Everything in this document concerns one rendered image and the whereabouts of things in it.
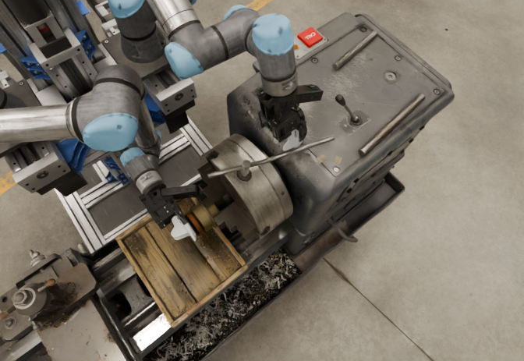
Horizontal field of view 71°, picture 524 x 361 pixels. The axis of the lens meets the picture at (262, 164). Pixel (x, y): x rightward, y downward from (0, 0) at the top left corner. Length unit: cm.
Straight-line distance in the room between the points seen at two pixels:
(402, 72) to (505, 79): 214
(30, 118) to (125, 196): 122
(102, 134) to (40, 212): 170
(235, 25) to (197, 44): 9
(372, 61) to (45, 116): 93
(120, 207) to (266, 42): 161
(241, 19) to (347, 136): 46
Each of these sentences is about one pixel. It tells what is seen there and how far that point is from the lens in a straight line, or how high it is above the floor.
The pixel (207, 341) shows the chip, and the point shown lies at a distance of 161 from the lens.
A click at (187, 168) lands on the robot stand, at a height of 21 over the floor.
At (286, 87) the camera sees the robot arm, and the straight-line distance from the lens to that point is 78.
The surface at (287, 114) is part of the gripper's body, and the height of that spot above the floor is 145.
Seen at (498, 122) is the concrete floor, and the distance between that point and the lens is 308.
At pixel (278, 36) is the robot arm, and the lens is 71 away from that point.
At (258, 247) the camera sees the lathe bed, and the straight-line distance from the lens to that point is 132.
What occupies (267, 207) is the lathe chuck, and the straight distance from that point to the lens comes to 102.
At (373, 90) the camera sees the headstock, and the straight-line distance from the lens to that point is 118.
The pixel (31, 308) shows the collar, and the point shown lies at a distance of 115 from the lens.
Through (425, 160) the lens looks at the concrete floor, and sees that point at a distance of 266.
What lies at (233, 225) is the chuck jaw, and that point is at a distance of 108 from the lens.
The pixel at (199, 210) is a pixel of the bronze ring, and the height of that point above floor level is 112.
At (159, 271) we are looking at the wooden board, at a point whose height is 88.
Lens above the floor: 215
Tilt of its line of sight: 65 degrees down
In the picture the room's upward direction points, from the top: 4 degrees clockwise
